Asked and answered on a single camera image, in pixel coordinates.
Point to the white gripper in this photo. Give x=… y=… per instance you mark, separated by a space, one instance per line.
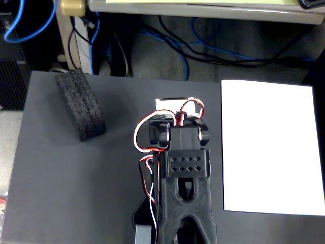
x=169 y=103

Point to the black foam cube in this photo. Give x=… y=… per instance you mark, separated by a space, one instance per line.
x=81 y=106

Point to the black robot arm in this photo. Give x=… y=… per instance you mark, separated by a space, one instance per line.
x=188 y=208

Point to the beige desk leg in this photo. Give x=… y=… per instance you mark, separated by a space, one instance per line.
x=81 y=50

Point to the grey desk top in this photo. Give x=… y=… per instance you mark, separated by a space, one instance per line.
x=203 y=11

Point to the yellow-green paper sheet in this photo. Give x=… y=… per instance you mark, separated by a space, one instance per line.
x=203 y=1

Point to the white paper sheet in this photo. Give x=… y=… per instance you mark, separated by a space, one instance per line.
x=269 y=147

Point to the black table mat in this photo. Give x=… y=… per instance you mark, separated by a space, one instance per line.
x=76 y=183

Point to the grey table clamp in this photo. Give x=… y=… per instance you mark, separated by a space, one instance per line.
x=142 y=235

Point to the beige plastic box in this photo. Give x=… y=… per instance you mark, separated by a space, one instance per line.
x=72 y=7

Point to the black ribbed computer case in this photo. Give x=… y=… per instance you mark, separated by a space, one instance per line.
x=12 y=86

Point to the black device on desk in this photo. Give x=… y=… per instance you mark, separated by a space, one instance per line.
x=311 y=3

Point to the clear bag with red parts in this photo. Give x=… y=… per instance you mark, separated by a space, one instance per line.
x=2 y=203

